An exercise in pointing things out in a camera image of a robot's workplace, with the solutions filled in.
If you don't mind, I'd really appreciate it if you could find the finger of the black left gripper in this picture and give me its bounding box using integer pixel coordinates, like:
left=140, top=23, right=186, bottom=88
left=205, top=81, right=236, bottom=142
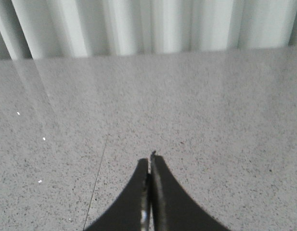
left=151, top=151, right=228, bottom=231
left=86, top=158, right=151, bottom=231

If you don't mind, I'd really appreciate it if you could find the pale green curtain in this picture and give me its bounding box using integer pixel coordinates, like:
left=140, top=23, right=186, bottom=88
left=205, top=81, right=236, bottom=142
left=0, top=0, right=297, bottom=60

